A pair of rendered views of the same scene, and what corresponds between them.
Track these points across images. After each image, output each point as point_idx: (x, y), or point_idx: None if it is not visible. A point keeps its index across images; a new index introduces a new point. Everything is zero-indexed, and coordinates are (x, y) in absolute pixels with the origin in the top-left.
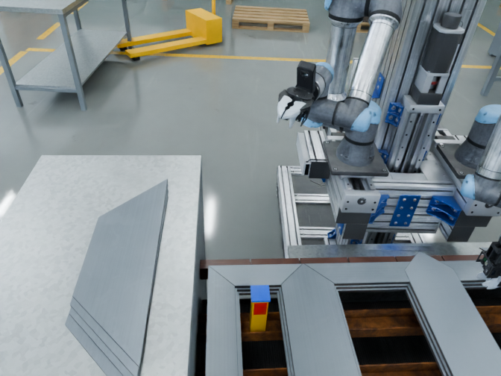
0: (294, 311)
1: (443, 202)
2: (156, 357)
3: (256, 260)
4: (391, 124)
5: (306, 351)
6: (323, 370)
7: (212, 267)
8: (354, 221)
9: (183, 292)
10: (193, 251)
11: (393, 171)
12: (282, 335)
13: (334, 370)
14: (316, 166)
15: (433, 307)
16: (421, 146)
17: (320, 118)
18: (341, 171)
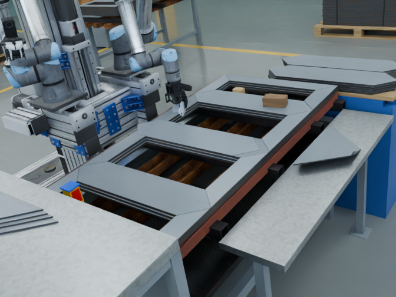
0: (98, 182)
1: (129, 98)
2: (46, 207)
3: (47, 187)
4: (65, 68)
5: (122, 188)
6: (139, 186)
7: None
8: (88, 137)
9: (27, 186)
10: (9, 175)
11: (87, 99)
12: (102, 196)
13: (144, 182)
14: (36, 123)
15: (165, 136)
16: (93, 73)
17: (27, 62)
18: (59, 106)
